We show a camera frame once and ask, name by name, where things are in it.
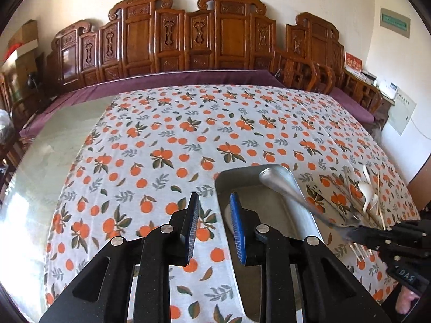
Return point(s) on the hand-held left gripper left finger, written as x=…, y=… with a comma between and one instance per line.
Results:
x=190, y=230

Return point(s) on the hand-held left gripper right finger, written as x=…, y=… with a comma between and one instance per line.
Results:
x=237, y=230

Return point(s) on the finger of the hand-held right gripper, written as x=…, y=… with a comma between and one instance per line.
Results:
x=384, y=245
x=387, y=229

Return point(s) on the white fork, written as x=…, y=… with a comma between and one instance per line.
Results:
x=357, y=250

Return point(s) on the metal tray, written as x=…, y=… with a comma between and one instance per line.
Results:
x=262, y=195

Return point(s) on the metal spoon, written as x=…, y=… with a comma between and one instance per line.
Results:
x=283, y=183

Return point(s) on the person's right hand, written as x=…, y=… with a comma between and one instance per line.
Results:
x=407, y=301

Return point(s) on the small white spoon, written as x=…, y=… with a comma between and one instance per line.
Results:
x=364, y=188

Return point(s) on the orange print tablecloth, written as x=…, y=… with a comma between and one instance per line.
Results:
x=168, y=148

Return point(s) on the wooden armchair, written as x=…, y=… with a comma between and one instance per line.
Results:
x=362, y=92
x=299, y=70

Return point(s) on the white device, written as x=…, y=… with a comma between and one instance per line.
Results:
x=387, y=87

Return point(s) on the red box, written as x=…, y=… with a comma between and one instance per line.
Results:
x=353, y=63

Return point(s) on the wide carved wooden bench back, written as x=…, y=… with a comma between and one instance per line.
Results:
x=202, y=40

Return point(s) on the small carved wooden bench back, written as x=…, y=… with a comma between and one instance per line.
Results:
x=316, y=43
x=75, y=57

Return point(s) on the wooden chair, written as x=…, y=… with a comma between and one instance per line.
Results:
x=20, y=107

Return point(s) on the clear plastic bag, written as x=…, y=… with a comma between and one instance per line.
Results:
x=6, y=124

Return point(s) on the cardboard box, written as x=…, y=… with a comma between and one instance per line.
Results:
x=25, y=35

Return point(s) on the green wall sign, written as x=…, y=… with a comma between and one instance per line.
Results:
x=395, y=22

